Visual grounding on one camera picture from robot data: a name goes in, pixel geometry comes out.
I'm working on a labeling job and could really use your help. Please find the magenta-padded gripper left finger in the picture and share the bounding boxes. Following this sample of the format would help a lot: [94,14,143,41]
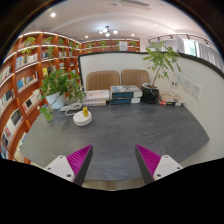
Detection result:
[44,144,94,187]

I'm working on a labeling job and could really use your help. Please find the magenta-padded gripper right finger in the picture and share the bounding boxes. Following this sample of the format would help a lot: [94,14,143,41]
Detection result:
[134,144,184,185]

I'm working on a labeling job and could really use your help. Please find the round white power strip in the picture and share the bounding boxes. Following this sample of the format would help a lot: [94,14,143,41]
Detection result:
[72,110,93,127]

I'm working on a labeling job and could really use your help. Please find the small stack of books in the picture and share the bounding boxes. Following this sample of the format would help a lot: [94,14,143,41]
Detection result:
[158,91,186,107]

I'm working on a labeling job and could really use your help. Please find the pothos plant in white pot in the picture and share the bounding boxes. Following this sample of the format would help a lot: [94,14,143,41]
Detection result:
[38,68,87,123]

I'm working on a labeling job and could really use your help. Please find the thin white book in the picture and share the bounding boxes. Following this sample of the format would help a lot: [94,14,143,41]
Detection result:
[82,99,108,108]

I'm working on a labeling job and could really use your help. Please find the tall plant in black pot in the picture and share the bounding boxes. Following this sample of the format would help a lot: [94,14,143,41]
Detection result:
[140,40,183,104]

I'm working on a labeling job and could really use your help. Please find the large white book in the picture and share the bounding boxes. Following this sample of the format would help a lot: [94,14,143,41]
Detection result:
[82,89,111,103]

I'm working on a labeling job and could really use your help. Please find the thick dark blue book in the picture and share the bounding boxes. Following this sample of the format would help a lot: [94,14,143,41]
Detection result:
[109,84,143,100]

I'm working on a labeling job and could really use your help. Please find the long orange bookshelf unit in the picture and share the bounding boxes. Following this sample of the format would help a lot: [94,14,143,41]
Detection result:
[0,30,83,164]

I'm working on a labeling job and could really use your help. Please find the brown padded chair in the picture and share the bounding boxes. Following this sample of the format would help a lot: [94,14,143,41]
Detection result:
[85,69,121,92]
[120,68,151,89]

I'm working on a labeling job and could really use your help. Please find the white sheer curtain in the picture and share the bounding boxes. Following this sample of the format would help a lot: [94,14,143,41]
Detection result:
[196,41,224,73]

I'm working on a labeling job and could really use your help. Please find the globe ceiling chandelier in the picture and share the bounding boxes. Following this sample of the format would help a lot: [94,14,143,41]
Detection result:
[98,25,119,38]

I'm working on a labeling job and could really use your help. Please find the recessed ceiling spotlights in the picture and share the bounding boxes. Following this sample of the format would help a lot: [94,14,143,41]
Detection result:
[49,12,136,40]

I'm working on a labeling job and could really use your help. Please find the ceiling air conditioner vent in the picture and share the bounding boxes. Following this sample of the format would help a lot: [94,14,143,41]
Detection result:
[111,0,151,9]

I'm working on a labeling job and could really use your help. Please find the white power strip cable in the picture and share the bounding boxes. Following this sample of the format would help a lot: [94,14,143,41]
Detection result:
[59,102,83,117]

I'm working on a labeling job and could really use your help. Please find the white wall socket panel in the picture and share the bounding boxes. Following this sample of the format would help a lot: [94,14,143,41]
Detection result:
[182,77,193,93]
[191,82,203,100]

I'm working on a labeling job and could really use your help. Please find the black track light rail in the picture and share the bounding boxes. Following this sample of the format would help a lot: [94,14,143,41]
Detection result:
[147,33,211,47]

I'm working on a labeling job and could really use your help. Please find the orange wall shelf with plants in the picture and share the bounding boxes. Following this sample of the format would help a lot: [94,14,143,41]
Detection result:
[80,38,141,55]

